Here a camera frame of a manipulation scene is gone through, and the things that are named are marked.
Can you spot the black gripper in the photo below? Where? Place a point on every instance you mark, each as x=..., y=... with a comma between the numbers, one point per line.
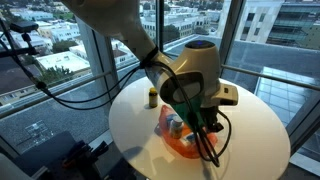
x=210, y=116

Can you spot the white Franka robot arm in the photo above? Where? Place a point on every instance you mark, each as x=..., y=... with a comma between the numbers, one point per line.
x=186, y=66

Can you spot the white-capped round bottle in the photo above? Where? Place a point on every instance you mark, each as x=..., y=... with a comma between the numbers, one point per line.
x=176, y=127

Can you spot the blue Mentos gum bottle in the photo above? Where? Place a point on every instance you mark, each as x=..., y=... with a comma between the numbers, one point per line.
x=169, y=118

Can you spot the orange plastic bag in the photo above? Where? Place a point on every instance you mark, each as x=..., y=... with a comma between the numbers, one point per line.
x=173, y=143

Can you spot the yellow-capped vitamin bottle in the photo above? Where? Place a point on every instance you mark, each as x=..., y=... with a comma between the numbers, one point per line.
x=153, y=98

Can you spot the grey metal window railing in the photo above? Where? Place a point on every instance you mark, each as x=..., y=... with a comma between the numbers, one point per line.
x=33, y=100
x=270, y=76

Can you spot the black equipment cart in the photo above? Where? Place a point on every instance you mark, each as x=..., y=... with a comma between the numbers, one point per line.
x=63, y=156

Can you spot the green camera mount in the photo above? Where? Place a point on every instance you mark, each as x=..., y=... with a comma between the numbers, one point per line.
x=185, y=111

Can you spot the beige wrist camera box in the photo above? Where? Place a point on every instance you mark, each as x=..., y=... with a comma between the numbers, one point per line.
x=226, y=95

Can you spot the black camera stand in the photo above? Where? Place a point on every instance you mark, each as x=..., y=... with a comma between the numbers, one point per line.
x=20, y=50

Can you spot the black camera on stand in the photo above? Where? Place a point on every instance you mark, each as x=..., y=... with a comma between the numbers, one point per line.
x=24, y=26

